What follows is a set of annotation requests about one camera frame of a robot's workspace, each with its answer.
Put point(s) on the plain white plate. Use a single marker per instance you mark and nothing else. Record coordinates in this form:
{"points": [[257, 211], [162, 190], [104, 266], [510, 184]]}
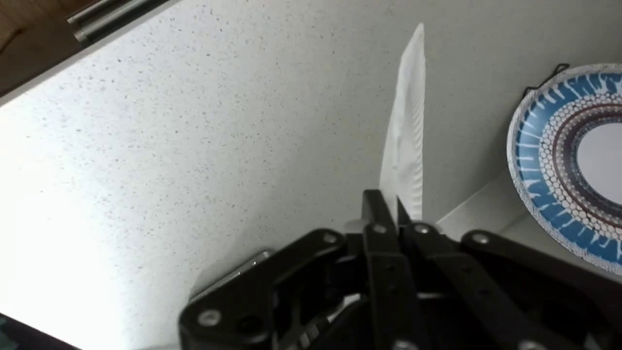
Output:
{"points": [[407, 137]]}

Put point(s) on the blue patterned decorative plate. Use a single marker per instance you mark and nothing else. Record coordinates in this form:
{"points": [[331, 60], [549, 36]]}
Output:
{"points": [[537, 176]]}

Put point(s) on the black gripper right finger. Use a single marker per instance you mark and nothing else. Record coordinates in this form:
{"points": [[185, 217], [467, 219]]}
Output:
{"points": [[492, 285]]}

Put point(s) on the dark base cabinet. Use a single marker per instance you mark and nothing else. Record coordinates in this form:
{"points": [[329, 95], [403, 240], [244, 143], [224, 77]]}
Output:
{"points": [[32, 46]]}

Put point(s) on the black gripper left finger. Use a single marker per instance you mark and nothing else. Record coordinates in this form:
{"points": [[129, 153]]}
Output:
{"points": [[382, 279]]}

